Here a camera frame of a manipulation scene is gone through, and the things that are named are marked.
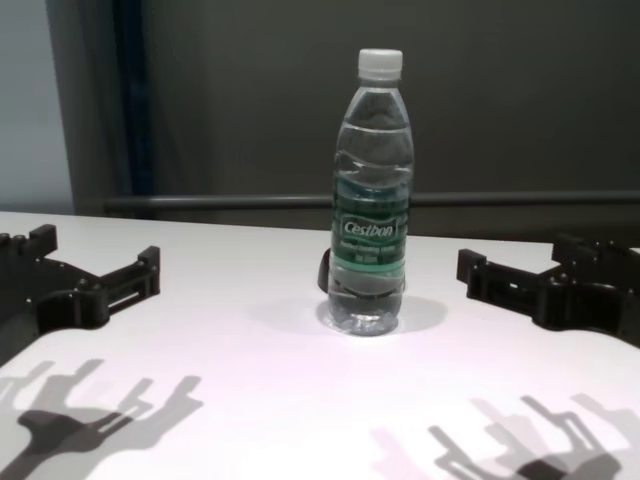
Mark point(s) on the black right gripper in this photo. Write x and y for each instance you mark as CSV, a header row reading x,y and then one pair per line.
x,y
595,305

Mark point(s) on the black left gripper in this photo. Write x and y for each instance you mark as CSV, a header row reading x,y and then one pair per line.
x,y
25,300

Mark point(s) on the clear water bottle green label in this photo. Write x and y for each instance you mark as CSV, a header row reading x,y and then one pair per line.
x,y
372,200

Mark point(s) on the green YES button black base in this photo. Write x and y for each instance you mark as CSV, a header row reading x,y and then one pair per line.
x,y
322,272

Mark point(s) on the grey horizontal rail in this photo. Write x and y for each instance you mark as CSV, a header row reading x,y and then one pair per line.
x,y
225,202

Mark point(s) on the blue vertical frame post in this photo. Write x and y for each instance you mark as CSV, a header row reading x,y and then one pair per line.
x,y
137,100

